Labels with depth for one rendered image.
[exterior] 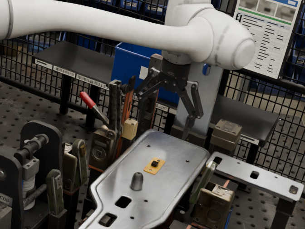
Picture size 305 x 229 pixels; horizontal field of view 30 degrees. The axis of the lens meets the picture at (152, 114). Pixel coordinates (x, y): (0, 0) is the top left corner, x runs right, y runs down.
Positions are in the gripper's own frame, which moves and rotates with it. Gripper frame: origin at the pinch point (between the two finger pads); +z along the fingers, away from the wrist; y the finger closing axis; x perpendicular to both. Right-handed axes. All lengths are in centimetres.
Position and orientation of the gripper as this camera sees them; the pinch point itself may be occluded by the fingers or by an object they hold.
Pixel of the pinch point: (163, 125)
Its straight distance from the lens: 158.4
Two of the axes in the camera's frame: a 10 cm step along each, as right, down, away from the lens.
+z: -1.7, 8.6, 4.7
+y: 9.0, 3.3, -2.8
